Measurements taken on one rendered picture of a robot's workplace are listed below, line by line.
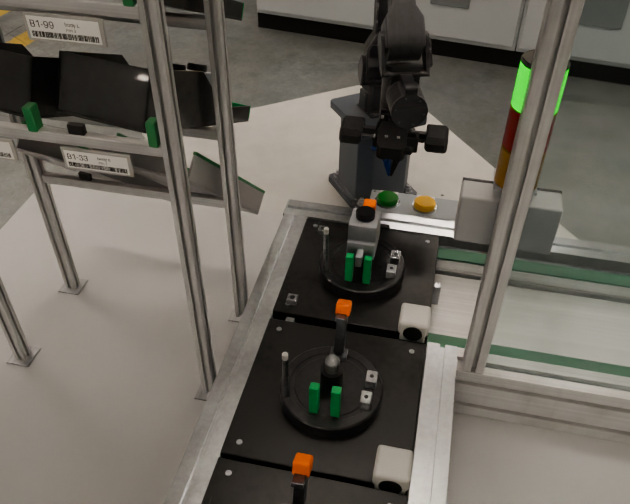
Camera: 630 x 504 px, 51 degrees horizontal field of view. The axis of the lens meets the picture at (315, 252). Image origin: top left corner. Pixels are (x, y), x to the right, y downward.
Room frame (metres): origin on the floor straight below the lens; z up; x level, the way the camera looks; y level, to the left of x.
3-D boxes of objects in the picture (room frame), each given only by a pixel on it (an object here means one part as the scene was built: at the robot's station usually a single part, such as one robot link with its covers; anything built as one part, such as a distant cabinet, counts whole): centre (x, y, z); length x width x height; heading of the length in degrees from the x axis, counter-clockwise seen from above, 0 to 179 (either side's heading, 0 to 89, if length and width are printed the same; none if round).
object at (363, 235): (0.80, -0.07, 1.06); 0.08 x 0.04 x 0.07; 168
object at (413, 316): (0.69, -0.15, 0.97); 0.05 x 0.05 x 0.04; 78
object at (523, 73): (0.66, -0.24, 1.38); 0.05 x 0.05 x 0.05
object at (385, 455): (0.56, -0.02, 1.01); 0.24 x 0.24 x 0.13; 78
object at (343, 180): (1.19, -0.12, 0.96); 0.15 x 0.15 x 0.20; 25
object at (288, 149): (1.17, -0.08, 0.84); 0.90 x 0.70 x 0.03; 25
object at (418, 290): (0.81, -0.08, 0.96); 0.24 x 0.24 x 0.02; 78
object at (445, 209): (1.00, -0.21, 0.93); 0.21 x 0.07 x 0.06; 78
